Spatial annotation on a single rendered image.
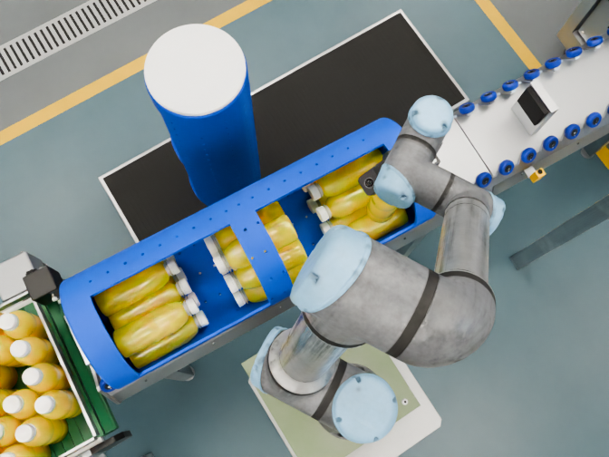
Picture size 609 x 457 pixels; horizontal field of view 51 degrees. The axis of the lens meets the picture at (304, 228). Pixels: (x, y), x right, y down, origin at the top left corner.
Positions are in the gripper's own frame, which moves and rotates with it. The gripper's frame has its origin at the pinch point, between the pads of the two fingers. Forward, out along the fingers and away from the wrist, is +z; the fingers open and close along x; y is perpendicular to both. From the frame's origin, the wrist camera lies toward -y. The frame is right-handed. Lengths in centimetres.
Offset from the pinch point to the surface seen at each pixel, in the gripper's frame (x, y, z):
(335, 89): 73, 37, 111
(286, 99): 79, 16, 111
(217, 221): 12.6, -37.6, 4.6
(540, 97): 6, 53, 18
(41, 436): -9, -96, 21
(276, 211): 10.2, -23.9, 11.6
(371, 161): 10.3, 2.4, 11.5
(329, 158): 14.1, -7.6, 5.4
